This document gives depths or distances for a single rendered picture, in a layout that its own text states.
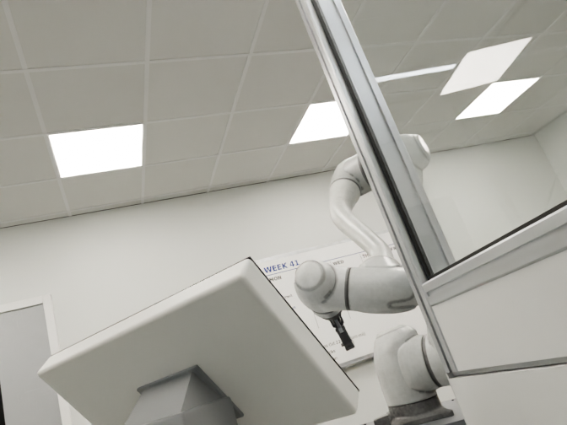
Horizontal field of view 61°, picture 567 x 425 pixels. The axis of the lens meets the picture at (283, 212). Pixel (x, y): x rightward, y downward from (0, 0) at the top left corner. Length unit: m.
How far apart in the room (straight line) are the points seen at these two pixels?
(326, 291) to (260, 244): 3.41
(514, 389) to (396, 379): 0.83
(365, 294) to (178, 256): 3.33
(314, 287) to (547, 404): 0.56
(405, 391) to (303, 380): 0.77
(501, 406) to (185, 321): 0.47
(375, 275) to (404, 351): 0.45
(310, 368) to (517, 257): 0.35
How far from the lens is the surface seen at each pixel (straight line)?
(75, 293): 4.27
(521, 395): 0.74
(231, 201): 4.60
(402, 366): 1.53
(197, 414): 0.82
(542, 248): 0.61
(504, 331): 0.71
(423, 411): 1.55
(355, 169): 1.57
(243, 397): 0.88
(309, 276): 1.10
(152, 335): 0.84
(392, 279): 1.11
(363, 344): 4.56
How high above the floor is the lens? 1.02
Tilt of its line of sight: 18 degrees up
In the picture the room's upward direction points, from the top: 19 degrees counter-clockwise
